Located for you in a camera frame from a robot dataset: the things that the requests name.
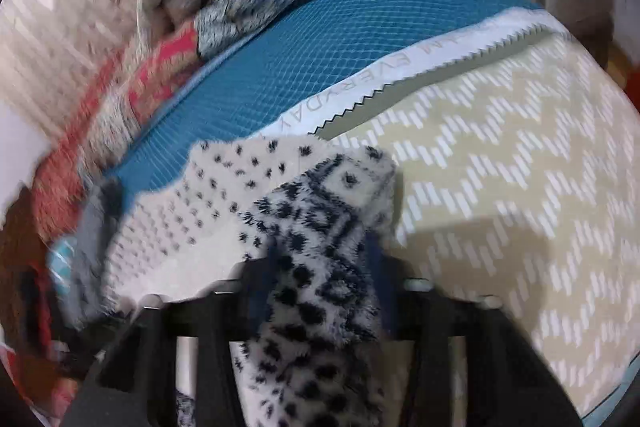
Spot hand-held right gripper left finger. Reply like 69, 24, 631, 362
75, 251, 277, 427

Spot teal mesh mattress pad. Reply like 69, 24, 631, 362
107, 0, 561, 208

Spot beige zigzag blanket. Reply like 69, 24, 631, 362
315, 32, 640, 418

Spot grey garment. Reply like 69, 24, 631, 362
62, 181, 127, 325

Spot red floral quilt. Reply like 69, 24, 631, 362
32, 22, 203, 243

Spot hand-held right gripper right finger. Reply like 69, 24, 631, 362
369, 236, 584, 427

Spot cream black-spotted fleece garment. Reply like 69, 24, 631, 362
102, 139, 401, 427

